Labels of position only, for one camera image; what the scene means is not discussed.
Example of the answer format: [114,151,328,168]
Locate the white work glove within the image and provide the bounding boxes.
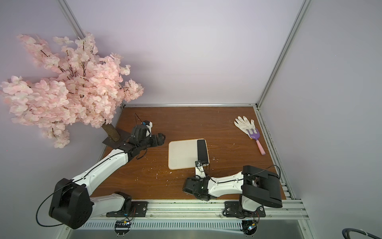
[234,116,257,136]

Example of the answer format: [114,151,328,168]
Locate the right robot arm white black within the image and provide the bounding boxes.
[183,165,283,211]

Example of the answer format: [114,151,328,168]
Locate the right controller board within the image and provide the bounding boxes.
[241,220,258,236]

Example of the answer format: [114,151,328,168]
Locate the dark metal tree base plate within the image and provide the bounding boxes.
[102,128,131,149]

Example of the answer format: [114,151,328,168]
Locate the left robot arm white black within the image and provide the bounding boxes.
[48,120,166,229]

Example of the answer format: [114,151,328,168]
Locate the black cable bottom right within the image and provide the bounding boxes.
[342,228,382,239]

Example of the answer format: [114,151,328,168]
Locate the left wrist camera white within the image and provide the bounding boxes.
[142,120,153,137]

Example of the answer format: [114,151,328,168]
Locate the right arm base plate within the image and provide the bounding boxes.
[222,201,266,219]

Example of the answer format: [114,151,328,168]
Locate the controller board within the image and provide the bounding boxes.
[114,220,132,237]
[241,220,258,236]

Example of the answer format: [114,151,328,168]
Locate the pink cherry blossom tree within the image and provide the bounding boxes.
[1,33,144,148]

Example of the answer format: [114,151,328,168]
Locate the purple pink toy rake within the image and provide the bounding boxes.
[247,129,266,155]

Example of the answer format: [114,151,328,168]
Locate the white cutting board orange rim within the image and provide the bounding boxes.
[168,138,203,170]

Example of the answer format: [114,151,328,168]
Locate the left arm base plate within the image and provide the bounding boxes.
[106,201,148,218]

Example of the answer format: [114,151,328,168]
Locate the aluminium mounting rail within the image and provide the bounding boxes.
[63,199,310,221]

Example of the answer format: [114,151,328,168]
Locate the left controller board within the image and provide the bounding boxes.
[114,220,132,237]

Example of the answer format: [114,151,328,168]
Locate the black kitchen knife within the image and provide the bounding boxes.
[197,139,210,165]

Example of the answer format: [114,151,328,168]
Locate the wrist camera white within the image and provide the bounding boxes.
[195,161,206,178]
[142,120,153,137]

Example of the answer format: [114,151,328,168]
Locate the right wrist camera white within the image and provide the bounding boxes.
[195,161,206,178]

